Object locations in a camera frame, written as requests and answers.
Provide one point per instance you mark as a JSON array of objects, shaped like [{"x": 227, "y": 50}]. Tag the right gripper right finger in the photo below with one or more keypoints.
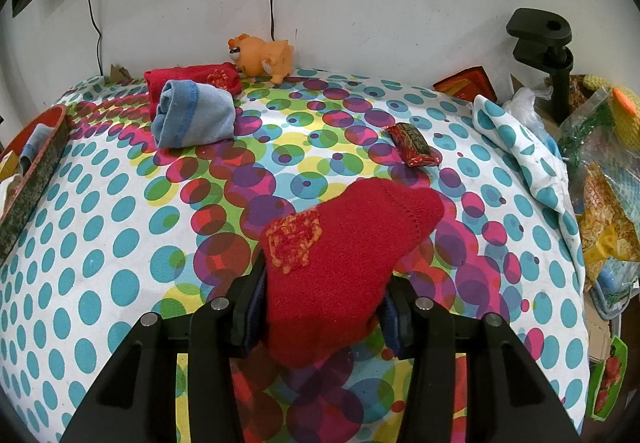
[{"x": 395, "y": 315}]

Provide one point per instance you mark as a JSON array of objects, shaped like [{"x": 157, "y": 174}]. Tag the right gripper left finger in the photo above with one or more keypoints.
[{"x": 248, "y": 297}]

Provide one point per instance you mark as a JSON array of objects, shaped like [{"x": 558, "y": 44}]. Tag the red sock with embroidery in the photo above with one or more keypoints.
[{"x": 327, "y": 267}]

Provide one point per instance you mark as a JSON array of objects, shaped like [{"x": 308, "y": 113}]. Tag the yellow medicine box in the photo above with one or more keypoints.
[{"x": 9, "y": 165}]

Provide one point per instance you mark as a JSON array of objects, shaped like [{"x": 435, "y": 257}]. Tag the polka dot tablecloth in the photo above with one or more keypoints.
[{"x": 124, "y": 228}]

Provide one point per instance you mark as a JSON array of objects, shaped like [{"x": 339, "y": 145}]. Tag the red snack packet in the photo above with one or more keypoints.
[{"x": 412, "y": 147}]

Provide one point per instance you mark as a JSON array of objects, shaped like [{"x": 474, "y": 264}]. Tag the blue rolled sock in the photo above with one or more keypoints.
[{"x": 192, "y": 114}]

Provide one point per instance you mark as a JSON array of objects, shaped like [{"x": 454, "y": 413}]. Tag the strawberry print packet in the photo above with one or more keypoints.
[{"x": 606, "y": 381}]

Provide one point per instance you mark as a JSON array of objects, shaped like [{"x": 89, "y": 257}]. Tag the orange toy animal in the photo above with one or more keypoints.
[{"x": 255, "y": 57}]

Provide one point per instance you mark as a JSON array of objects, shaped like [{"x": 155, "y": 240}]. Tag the red gold box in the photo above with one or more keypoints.
[{"x": 467, "y": 84}]

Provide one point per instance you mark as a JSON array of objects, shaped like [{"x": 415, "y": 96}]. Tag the clear plastic bag clutter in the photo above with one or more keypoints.
[{"x": 599, "y": 143}]

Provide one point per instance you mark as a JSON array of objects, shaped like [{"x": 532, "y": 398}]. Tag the brown cardboard scrap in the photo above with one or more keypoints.
[{"x": 119, "y": 75}]

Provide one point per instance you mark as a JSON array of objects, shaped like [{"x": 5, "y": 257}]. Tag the round red tray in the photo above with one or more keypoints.
[{"x": 23, "y": 195}]

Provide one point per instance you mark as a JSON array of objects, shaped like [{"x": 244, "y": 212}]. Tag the light blue sock in tray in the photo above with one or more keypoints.
[{"x": 33, "y": 145}]

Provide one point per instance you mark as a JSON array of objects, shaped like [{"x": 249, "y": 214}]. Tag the black clamp stand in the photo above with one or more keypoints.
[{"x": 542, "y": 40}]

